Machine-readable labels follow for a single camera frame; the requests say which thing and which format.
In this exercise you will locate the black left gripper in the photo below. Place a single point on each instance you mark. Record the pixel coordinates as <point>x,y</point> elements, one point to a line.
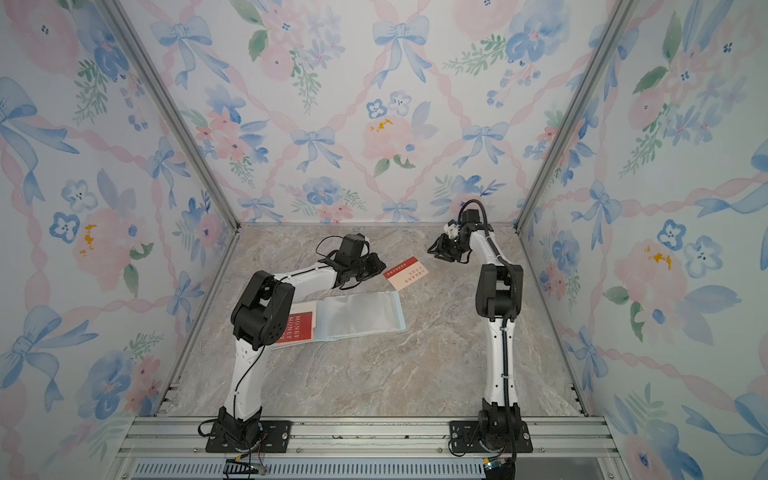
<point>377,268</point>

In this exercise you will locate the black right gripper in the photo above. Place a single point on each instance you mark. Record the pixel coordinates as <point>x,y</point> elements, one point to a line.
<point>443,247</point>

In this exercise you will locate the red and cream card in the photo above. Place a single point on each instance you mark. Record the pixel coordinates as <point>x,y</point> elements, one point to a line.
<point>405,273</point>

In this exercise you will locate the red money card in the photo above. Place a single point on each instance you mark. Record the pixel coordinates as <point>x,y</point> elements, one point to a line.
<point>299,329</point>

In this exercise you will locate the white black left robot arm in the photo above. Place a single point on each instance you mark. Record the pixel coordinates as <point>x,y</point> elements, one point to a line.
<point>261,316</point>

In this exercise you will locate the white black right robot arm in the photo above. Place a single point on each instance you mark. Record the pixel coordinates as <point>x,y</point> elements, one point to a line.
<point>498,301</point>

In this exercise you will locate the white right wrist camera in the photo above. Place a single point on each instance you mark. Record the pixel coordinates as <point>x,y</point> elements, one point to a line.
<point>452,229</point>

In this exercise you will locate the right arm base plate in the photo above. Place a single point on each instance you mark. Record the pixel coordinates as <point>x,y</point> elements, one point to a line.
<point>491,437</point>

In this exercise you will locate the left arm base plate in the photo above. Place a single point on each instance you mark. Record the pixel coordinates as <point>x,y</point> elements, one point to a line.
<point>263,436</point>

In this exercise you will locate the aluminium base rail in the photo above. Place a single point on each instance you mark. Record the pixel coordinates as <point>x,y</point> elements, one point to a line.
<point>368,448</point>

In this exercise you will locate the aluminium corner post right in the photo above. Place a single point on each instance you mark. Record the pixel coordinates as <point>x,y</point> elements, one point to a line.
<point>615,28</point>

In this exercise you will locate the aluminium corner post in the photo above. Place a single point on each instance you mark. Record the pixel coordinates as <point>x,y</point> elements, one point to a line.
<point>615,28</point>
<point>117,19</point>

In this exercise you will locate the aluminium corner post left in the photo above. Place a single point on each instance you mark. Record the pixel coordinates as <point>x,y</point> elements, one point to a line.
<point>117,19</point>

